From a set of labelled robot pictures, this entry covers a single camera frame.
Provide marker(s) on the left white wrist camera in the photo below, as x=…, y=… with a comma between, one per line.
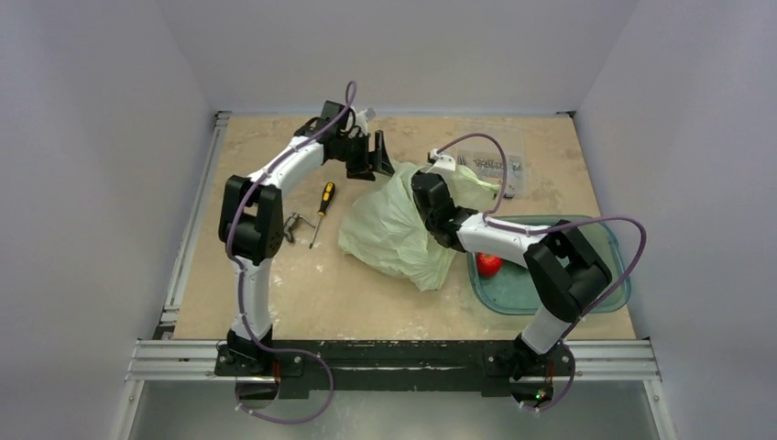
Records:
x=361, y=120

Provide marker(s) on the light green plastic bag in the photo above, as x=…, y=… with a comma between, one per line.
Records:
x=383, y=229

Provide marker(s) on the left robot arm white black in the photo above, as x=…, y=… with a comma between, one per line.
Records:
x=252, y=221

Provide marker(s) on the teal plastic container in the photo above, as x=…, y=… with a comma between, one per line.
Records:
x=511, y=290

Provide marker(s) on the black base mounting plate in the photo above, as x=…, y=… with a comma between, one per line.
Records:
x=492, y=368

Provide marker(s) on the clear screw organizer box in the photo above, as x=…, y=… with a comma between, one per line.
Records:
x=482, y=157

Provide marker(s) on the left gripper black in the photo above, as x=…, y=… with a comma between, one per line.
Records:
x=376, y=160

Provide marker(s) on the black yellow screwdriver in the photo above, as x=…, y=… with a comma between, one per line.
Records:
x=326, y=199

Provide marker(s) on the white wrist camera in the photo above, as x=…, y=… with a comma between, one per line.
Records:
x=361, y=120
x=440, y=162

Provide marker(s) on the grey metal tool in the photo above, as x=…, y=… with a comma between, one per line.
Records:
x=291, y=224

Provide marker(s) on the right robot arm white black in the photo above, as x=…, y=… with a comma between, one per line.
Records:
x=567, y=272

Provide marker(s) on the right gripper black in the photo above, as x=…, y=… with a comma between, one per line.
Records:
x=426, y=189

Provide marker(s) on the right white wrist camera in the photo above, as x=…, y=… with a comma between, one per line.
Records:
x=440, y=162

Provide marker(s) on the red fake fruit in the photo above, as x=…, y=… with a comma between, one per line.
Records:
x=487, y=265

